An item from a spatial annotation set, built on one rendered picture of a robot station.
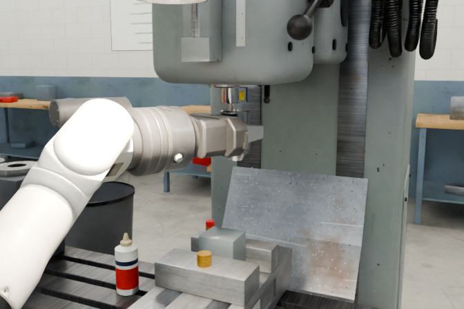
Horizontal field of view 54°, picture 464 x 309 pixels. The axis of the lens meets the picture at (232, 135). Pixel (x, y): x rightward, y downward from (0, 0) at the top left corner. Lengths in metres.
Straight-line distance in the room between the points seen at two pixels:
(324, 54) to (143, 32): 5.16
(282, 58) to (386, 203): 0.55
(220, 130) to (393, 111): 0.49
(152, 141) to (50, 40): 6.28
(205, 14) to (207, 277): 0.37
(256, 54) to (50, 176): 0.28
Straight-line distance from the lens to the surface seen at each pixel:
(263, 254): 0.76
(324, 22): 0.76
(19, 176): 0.99
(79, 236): 2.58
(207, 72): 0.61
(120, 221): 2.59
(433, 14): 0.82
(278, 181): 1.07
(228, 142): 0.62
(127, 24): 5.99
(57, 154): 0.48
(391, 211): 1.05
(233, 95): 0.66
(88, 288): 0.91
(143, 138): 0.56
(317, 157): 1.05
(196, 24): 0.57
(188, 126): 0.59
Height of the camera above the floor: 1.33
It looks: 9 degrees down
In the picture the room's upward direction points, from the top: straight up
